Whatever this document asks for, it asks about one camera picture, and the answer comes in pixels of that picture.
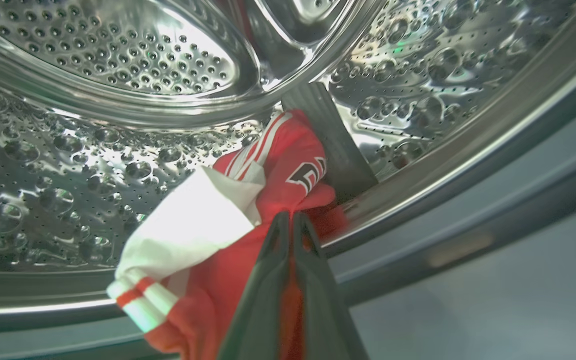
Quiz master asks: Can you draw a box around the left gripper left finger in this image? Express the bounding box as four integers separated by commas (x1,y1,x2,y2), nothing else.
217,212,292,360

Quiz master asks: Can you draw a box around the white front-load washing machine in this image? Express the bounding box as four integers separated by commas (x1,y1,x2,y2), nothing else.
0,0,576,360

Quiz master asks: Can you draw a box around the red and white garment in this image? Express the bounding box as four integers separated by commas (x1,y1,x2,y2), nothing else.
106,108,350,360

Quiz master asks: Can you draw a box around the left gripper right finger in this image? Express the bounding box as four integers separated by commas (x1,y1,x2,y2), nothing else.
293,212,369,360

